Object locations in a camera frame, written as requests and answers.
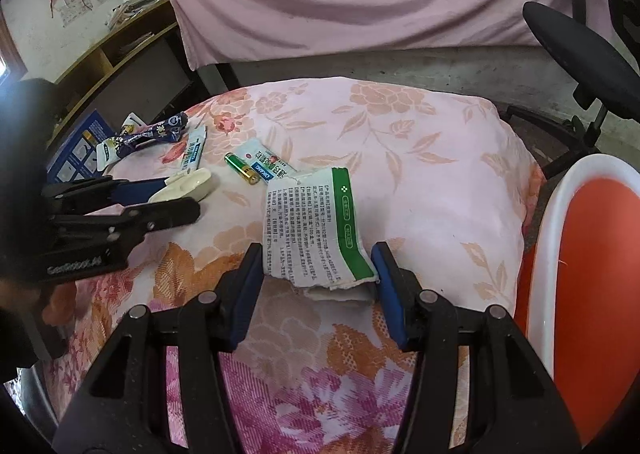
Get green gold battery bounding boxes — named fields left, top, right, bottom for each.
left=224, top=152, right=261, bottom=185

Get papers in shelf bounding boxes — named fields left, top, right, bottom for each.
left=117, top=31, right=153, bottom=52

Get green white printed carton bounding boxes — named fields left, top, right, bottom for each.
left=263, top=166, right=380, bottom=311

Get purple snack wrapper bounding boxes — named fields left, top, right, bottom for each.
left=96, top=113, right=189, bottom=170

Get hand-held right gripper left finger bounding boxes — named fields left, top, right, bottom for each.
left=52, top=243, right=264, bottom=454

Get stack of books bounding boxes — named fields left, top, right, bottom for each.
left=107, top=0, right=168, bottom=30

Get black office chair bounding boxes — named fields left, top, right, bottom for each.
left=505, top=0, right=640, bottom=180

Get floral pink blanket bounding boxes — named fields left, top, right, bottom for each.
left=42, top=76, right=546, bottom=454

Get blue cardboard box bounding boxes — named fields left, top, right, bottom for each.
left=46, top=109, right=123, bottom=183

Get wooden shelf unit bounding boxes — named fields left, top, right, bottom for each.
left=50, top=0, right=181, bottom=125

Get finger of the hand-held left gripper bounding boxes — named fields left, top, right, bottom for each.
left=42, top=175, right=173, bottom=210
left=50, top=198, right=201, bottom=241

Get person's left hand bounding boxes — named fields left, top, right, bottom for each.
left=0, top=280, right=47, bottom=311

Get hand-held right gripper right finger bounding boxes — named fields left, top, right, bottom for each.
left=370, top=241, right=583, bottom=454

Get orange white-rimmed bin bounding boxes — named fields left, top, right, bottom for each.
left=512, top=153, right=640, bottom=445

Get small white medicine box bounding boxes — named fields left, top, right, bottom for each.
left=179, top=126, right=207, bottom=173
left=234, top=137, right=302, bottom=180

